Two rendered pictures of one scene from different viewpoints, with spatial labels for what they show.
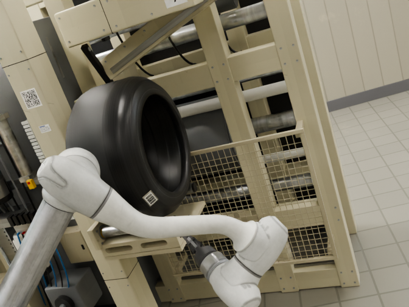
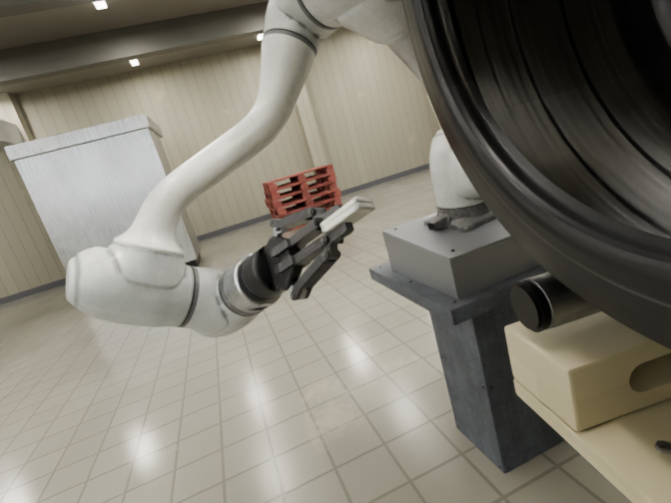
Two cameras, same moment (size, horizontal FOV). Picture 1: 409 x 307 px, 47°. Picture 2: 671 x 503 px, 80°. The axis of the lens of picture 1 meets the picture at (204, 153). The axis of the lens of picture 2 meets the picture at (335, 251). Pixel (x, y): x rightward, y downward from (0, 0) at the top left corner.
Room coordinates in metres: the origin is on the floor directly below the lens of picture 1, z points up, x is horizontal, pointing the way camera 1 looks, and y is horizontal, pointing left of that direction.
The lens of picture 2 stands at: (1.89, -0.07, 1.07)
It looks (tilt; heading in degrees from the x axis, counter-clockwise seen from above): 14 degrees down; 153
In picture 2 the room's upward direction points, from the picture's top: 16 degrees counter-clockwise
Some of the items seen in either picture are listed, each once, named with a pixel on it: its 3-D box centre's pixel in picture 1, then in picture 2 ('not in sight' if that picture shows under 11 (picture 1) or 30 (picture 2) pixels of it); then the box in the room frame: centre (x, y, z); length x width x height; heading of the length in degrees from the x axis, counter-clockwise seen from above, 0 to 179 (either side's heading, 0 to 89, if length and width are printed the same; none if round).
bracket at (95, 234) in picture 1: (114, 215); not in sight; (1.95, 0.47, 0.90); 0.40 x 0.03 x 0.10; 158
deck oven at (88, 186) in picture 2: not in sight; (122, 209); (-4.94, 0.14, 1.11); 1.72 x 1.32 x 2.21; 76
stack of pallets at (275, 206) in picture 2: not in sight; (302, 198); (-4.62, 2.90, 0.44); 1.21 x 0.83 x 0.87; 78
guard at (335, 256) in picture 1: (230, 211); not in sight; (2.10, -0.03, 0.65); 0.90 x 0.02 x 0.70; 68
